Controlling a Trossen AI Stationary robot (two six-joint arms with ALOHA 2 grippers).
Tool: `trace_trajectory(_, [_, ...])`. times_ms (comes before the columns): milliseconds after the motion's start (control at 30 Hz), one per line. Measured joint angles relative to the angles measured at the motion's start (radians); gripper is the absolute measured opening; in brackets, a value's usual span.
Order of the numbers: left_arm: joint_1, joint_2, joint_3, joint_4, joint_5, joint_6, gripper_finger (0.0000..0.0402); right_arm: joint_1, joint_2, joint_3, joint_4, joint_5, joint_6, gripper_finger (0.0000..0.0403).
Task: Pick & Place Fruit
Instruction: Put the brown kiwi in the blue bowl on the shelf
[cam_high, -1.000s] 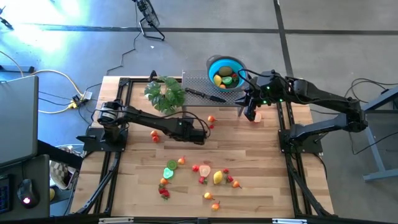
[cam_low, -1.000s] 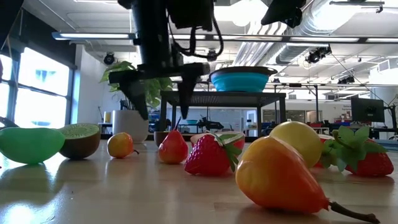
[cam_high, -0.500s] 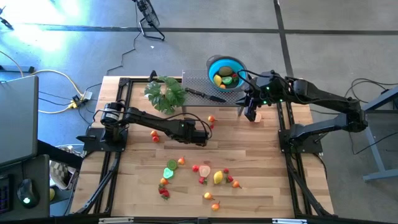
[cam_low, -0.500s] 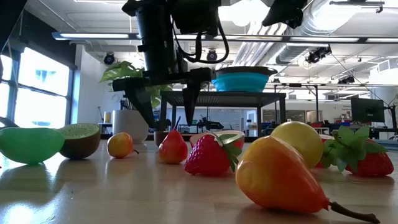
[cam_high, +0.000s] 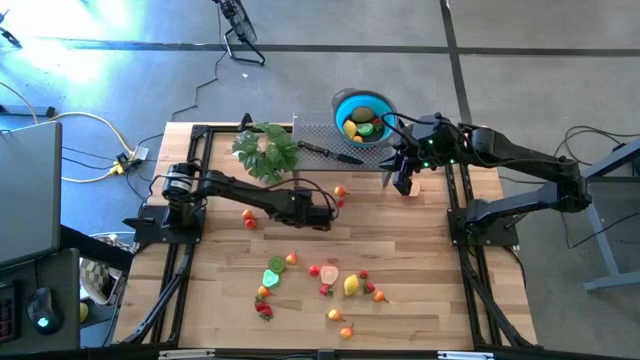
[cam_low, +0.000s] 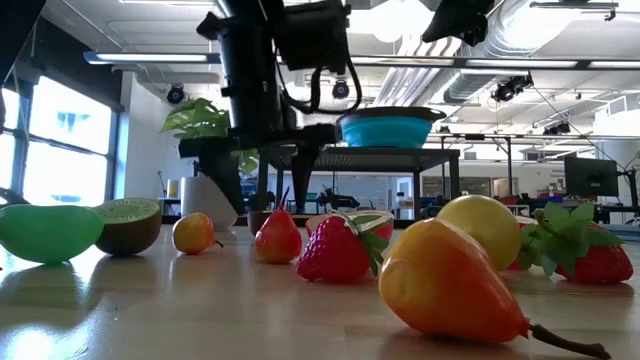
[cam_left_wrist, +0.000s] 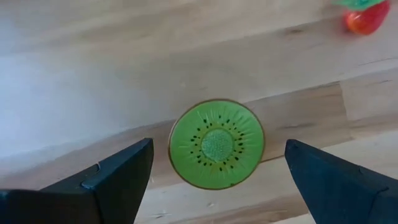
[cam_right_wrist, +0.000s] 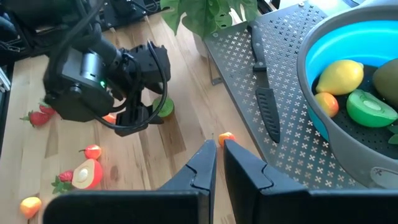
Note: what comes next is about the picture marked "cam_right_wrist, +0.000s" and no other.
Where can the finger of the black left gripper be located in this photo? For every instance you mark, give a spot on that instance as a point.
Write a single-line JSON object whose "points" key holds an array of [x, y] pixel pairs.
{"points": [[127, 123], [150, 115]]}

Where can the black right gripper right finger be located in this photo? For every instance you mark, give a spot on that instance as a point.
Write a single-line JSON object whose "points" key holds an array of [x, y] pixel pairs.
{"points": [[245, 177]]}

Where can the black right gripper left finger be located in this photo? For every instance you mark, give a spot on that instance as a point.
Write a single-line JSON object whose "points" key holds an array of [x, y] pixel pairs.
{"points": [[202, 168]]}

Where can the black kitchen knife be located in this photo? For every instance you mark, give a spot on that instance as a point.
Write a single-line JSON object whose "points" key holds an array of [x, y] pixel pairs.
{"points": [[267, 105]]}

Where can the small orange toy fruit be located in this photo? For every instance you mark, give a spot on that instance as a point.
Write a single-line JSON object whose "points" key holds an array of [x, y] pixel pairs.
{"points": [[326, 104]]}

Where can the yellow toy lemon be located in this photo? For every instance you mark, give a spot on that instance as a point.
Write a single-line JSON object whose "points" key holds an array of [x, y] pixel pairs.
{"points": [[340, 77]]}

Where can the green toy fruit half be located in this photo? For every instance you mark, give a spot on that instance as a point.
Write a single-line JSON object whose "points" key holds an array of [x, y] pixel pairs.
{"points": [[370, 109]]}

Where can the blue grey collapsible colander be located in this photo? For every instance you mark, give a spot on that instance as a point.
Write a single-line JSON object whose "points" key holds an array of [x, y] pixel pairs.
{"points": [[342, 40]]}

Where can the brown whole toy kiwi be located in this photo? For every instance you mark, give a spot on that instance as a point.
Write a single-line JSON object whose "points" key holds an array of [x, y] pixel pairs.
{"points": [[388, 81]]}

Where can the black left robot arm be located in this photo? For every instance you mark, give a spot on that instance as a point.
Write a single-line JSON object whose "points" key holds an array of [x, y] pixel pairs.
{"points": [[81, 87]]}

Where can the red toy pear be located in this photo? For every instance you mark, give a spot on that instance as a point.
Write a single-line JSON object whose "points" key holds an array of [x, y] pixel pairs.
{"points": [[93, 152]]}

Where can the grey perforated metal shelf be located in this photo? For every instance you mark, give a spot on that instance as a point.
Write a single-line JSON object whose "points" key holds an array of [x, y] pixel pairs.
{"points": [[298, 149]]}

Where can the red toy peach half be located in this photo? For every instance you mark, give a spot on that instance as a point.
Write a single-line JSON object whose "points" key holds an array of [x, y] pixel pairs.
{"points": [[85, 174]]}

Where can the green plant in white pot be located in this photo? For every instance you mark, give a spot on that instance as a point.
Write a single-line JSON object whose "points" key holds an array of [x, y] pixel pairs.
{"points": [[205, 15]]}

